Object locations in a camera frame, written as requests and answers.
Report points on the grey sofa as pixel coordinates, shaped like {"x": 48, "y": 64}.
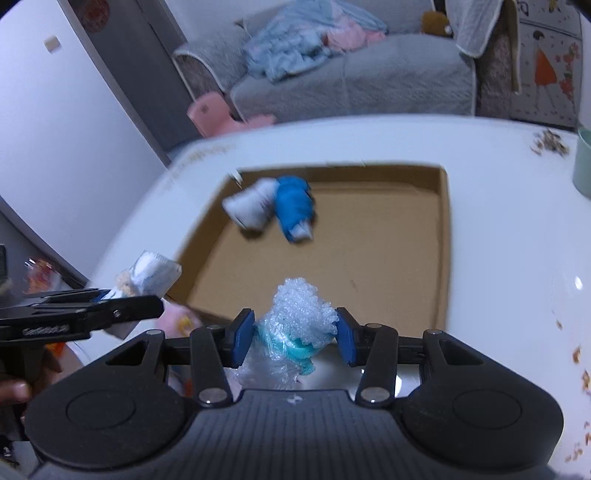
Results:
{"x": 392, "y": 78}

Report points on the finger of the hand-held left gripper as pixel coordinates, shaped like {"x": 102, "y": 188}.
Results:
{"x": 134, "y": 311}
{"x": 69, "y": 294}

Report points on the light blue clothes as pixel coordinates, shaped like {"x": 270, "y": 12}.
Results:
{"x": 286, "y": 50}

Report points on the pile of seed husks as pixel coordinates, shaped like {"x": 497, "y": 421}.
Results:
{"x": 549, "y": 143}

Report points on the pink stool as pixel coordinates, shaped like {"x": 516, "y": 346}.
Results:
{"x": 207, "y": 113}

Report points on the bubble wrap bundle teal tie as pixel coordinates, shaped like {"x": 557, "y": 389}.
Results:
{"x": 300, "y": 309}

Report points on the person's left hand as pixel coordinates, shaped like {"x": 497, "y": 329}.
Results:
{"x": 16, "y": 392}

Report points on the scattered yellow crumbs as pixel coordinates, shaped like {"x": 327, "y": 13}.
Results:
{"x": 577, "y": 355}

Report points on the brown plush toy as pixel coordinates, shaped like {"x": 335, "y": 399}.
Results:
{"x": 434, "y": 23}

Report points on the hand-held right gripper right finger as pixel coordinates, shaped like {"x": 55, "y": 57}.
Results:
{"x": 346, "y": 337}

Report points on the white cloth bundle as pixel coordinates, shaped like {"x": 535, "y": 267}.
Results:
{"x": 251, "y": 203}

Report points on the grey knitted blanket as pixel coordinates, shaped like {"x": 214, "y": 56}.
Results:
{"x": 471, "y": 23}

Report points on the printed wall poster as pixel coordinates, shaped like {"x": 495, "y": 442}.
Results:
{"x": 545, "y": 69}

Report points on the white wall switch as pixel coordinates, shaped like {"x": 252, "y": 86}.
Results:
{"x": 52, "y": 44}

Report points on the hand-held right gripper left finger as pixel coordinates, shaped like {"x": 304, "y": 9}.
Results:
{"x": 242, "y": 339}

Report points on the pink clothes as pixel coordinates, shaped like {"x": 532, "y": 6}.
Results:
{"x": 351, "y": 37}

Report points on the pale green cup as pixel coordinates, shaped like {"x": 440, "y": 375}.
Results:
{"x": 582, "y": 161}

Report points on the dark grey door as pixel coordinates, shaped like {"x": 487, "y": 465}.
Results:
{"x": 138, "y": 69}

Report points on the pink fluffy bundle yellow tie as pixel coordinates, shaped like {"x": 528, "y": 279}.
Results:
{"x": 178, "y": 318}

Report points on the colourful packet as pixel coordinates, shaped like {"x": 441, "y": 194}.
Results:
{"x": 41, "y": 277}

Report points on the brown cardboard box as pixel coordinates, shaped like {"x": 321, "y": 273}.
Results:
{"x": 369, "y": 258}

